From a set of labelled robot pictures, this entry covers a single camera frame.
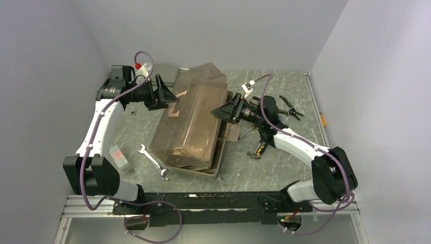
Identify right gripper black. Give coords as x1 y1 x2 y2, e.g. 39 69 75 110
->
210 93 265 127

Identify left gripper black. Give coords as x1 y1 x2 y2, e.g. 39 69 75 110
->
127 74 179 111

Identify black yellow handled screwdriver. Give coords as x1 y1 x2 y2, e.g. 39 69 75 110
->
238 125 257 140

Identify translucent brown tool box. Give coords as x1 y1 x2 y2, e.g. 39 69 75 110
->
149 63 240 179

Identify claw hammer yellow black handle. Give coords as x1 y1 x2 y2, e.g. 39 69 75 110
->
247 141 267 160

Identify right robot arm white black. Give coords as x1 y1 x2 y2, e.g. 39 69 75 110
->
211 93 358 211

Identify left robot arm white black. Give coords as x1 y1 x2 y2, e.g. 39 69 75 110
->
63 63 179 214

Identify small silver wrench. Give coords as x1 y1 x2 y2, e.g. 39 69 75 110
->
131 102 142 115

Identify black needle-nose pliers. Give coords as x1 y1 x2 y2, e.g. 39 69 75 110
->
278 95 304 120

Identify large silver open-end wrench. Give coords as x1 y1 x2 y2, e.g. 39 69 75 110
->
137 144 173 181

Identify small clear box red label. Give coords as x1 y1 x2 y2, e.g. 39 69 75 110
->
109 145 131 170

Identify orange object at table edge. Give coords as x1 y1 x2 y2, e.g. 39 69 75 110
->
320 113 327 127

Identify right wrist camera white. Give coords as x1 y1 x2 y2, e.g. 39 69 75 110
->
241 80 256 99

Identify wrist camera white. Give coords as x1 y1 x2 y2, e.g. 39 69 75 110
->
135 63 152 77
241 80 256 99

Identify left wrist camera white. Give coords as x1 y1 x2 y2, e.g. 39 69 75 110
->
135 63 152 77

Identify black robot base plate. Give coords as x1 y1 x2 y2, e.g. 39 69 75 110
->
112 191 312 227

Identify aluminium rail frame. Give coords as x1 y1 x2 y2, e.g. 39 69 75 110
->
63 192 360 218

